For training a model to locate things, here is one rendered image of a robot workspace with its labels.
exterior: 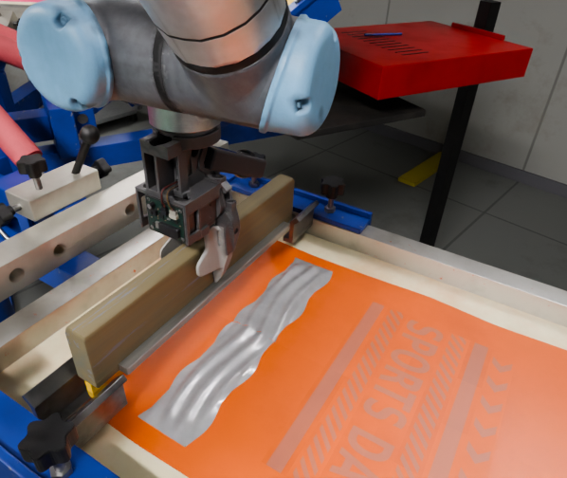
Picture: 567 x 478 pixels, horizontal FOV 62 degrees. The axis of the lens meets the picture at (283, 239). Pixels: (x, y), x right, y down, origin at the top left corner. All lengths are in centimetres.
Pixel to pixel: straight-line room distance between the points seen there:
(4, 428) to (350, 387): 38
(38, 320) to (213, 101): 44
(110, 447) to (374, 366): 32
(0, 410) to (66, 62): 37
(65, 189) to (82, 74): 45
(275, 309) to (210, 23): 49
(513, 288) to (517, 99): 272
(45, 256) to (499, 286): 66
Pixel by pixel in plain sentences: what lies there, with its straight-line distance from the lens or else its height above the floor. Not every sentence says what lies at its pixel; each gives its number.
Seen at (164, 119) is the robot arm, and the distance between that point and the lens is 49.
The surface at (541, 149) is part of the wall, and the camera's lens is 347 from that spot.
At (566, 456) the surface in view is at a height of 96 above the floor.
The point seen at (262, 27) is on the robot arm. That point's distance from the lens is 28.
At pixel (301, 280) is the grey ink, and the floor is 96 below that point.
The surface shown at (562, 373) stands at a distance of 73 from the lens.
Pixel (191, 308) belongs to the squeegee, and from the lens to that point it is 60.
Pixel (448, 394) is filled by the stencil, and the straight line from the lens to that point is 64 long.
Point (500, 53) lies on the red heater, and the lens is 167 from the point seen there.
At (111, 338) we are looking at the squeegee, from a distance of 52.
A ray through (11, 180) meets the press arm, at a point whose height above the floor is 104.
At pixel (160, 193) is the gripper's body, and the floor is 119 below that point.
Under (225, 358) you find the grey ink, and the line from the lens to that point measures 63.
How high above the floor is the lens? 143
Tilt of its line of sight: 35 degrees down
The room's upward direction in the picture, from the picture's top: 3 degrees clockwise
